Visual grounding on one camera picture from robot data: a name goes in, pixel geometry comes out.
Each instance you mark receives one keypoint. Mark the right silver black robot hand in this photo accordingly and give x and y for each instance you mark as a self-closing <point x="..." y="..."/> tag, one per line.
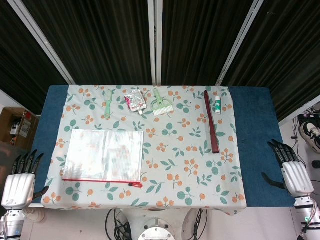
<point x="297" y="177"/>

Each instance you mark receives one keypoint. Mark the white green glue stick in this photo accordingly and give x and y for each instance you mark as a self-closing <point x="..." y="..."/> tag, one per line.
<point x="218" y="105"/>

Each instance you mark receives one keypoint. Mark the floral print tablecloth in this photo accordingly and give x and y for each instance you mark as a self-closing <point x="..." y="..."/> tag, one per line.
<point x="175" y="150"/>

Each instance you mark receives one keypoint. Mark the black white sneaker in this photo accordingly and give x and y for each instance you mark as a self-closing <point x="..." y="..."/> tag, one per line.
<point x="310" y="132"/>

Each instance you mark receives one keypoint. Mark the brown cardboard box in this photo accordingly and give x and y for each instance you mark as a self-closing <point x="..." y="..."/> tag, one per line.
<point x="15" y="127"/>

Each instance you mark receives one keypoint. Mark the white frame post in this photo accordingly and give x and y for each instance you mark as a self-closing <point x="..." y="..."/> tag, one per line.
<point x="155" y="42"/>
<point x="42" y="42"/>
<point x="240" y="42"/>

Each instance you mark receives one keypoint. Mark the black pleated curtain panel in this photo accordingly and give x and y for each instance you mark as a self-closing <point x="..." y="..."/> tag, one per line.
<point x="100" y="40"/>
<point x="197" y="40"/>
<point x="287" y="55"/>
<point x="15" y="62"/>

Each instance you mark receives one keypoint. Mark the blue table cover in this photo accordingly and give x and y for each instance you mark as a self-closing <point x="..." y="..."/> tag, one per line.
<point x="252" y="125"/>

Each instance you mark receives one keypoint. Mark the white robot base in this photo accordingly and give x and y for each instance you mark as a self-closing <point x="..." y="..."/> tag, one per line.
<point x="156" y="232"/>

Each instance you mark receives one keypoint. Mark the silver foil spout pouch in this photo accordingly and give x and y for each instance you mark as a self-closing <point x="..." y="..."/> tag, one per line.
<point x="135" y="101"/>

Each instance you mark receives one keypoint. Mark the green brush white bristles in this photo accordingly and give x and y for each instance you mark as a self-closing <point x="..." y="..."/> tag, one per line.
<point x="162" y="108"/>

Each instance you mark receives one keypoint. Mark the clear zip pouch red zipper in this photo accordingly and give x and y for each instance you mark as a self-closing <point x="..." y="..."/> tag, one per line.
<point x="102" y="155"/>

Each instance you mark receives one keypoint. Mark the green plastic comb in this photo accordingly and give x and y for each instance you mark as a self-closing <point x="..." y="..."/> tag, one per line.
<point x="108" y="105"/>

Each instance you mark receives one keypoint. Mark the long dark red stick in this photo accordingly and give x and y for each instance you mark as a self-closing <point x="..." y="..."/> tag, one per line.
<point x="212" y="130"/>

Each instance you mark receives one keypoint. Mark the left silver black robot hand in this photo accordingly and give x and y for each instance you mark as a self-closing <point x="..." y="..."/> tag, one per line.
<point x="20" y="187"/>

